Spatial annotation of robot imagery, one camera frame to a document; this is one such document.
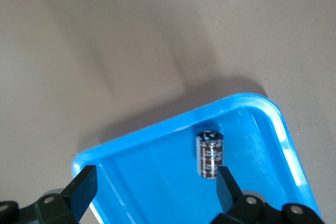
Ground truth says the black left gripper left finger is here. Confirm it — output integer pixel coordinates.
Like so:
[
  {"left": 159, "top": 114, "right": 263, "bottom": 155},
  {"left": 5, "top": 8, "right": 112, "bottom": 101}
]
[{"left": 0, "top": 165, "right": 98, "bottom": 224}]

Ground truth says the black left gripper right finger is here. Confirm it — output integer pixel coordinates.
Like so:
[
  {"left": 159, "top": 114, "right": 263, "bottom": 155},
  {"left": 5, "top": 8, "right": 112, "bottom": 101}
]
[{"left": 212, "top": 166, "right": 325, "bottom": 224}]

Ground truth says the blue plastic tray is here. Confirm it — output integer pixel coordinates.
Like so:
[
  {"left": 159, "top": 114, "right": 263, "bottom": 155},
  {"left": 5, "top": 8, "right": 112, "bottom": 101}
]
[{"left": 72, "top": 92, "right": 322, "bottom": 224}]

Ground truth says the brown table cover mat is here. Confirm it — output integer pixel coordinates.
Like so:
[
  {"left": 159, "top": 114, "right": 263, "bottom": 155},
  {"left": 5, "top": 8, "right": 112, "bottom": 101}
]
[{"left": 0, "top": 0, "right": 336, "bottom": 224}]

